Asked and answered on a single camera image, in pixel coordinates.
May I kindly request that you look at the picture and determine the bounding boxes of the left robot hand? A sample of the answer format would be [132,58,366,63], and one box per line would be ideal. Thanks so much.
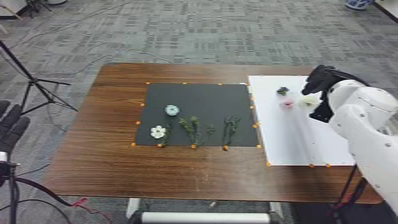
[0,99,32,154]

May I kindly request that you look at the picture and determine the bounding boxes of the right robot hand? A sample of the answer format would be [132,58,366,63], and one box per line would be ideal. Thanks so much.
[300,64,370,97]

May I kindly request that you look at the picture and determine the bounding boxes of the cream white flower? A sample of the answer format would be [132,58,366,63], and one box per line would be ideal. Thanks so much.
[297,95,322,109]

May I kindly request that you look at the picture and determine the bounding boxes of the pink flower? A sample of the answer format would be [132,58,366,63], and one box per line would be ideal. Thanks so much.
[279,98,297,110]

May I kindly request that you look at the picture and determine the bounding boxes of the black tripod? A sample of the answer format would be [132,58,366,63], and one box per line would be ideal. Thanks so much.
[0,39,80,116]

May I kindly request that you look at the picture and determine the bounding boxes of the white sheet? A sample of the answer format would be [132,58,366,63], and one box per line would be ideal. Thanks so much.
[247,74,357,167]

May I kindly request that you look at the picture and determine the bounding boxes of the dark mat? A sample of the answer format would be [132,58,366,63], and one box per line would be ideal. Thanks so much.
[130,82,263,148]

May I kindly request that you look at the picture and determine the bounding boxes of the green sprig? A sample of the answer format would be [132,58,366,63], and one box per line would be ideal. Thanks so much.
[178,115,219,149]
[221,115,244,151]

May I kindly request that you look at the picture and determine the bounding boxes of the blue and white vase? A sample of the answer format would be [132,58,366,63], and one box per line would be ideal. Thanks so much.
[345,0,377,11]

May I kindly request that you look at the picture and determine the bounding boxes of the white daisy flower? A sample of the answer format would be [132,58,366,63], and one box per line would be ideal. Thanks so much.
[149,124,169,148]

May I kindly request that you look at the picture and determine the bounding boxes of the white table leg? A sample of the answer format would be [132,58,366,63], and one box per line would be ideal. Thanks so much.
[125,198,142,219]
[268,202,286,221]

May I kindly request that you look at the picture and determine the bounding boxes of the pale grey bar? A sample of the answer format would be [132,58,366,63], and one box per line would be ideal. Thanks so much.
[141,212,272,224]

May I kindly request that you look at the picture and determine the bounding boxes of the black cable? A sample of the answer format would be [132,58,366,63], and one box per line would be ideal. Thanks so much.
[0,176,82,224]
[331,164,370,224]

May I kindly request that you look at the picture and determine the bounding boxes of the red cable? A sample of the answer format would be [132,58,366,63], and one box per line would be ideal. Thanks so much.
[69,197,114,218]

